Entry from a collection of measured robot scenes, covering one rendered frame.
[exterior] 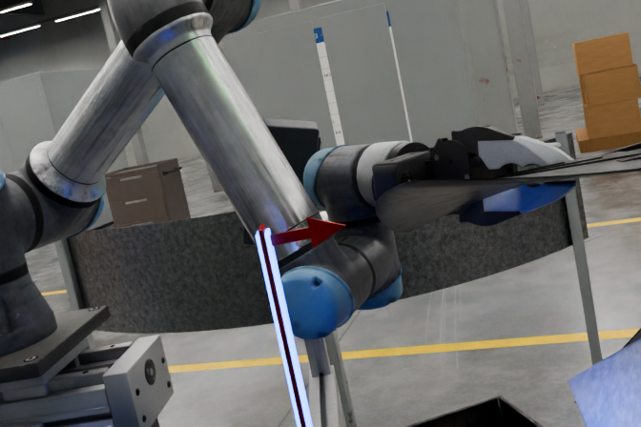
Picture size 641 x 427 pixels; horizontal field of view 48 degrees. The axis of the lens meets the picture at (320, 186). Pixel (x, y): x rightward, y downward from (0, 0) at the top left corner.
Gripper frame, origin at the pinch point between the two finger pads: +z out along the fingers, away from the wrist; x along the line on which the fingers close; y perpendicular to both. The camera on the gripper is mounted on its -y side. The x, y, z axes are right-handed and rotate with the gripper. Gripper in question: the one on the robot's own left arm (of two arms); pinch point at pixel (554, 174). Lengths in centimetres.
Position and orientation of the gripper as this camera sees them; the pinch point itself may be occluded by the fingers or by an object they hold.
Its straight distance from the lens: 64.7
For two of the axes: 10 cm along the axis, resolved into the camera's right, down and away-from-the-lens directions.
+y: 7.9, -1.3, 6.0
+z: 6.0, 0.0, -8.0
